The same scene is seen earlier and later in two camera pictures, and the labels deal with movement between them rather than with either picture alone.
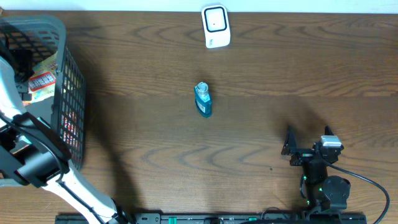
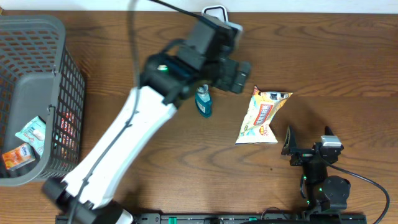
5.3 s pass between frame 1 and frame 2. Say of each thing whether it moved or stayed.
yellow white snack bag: moved
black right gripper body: stayed
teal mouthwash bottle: stayed
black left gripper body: moved
